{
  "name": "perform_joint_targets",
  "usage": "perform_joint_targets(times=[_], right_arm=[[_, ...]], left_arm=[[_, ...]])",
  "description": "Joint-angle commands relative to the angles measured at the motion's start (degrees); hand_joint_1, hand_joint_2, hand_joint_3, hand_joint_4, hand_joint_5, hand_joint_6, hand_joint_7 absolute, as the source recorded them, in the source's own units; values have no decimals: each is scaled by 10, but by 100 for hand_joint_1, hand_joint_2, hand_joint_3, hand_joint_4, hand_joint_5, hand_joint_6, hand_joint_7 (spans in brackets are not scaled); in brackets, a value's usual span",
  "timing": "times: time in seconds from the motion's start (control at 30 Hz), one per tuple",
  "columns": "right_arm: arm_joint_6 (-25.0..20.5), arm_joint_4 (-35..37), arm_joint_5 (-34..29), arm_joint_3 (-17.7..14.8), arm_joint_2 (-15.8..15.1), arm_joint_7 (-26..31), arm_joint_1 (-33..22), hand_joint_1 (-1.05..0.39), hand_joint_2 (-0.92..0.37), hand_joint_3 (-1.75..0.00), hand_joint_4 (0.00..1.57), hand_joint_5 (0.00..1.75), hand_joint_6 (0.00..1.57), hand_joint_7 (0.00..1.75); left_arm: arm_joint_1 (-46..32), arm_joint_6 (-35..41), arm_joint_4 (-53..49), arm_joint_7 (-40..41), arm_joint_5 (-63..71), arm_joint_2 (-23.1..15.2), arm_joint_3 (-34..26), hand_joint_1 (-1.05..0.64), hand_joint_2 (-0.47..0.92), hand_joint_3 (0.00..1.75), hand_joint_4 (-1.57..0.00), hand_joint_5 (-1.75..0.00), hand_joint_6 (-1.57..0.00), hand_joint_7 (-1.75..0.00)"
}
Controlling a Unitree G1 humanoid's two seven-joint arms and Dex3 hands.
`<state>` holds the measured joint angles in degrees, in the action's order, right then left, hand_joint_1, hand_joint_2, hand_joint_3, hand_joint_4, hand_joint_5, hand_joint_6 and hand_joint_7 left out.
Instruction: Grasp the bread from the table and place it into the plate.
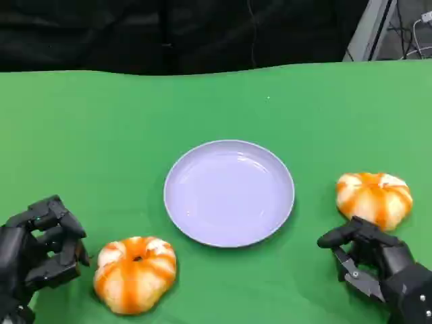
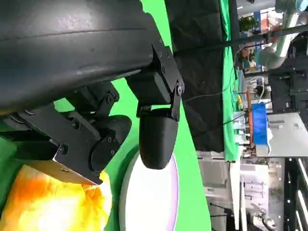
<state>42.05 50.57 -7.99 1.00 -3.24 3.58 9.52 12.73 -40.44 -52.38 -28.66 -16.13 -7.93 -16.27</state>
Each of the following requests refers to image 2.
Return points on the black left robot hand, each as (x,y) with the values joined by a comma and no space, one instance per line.
(72,48)

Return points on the orange white toy bread roll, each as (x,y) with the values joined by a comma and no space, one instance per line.
(48,207)

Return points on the black backdrop cloth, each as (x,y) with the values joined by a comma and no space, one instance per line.
(199,72)

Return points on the green hanging cloth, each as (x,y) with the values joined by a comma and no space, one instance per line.
(228,101)

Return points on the lilac plate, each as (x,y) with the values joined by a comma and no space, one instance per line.
(149,199)

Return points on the green table cloth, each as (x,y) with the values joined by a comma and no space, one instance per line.
(188,183)

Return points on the green plant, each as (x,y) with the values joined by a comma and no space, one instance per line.
(249,24)

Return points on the white cabinet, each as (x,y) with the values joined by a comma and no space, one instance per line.
(216,173)

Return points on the blue cloth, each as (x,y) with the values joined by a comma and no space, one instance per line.
(260,125)

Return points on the black machine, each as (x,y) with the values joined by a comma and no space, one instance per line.
(281,91)

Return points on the grey desk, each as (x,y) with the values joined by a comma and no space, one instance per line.
(288,134)

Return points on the black rack with light strips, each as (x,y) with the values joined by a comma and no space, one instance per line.
(298,192)

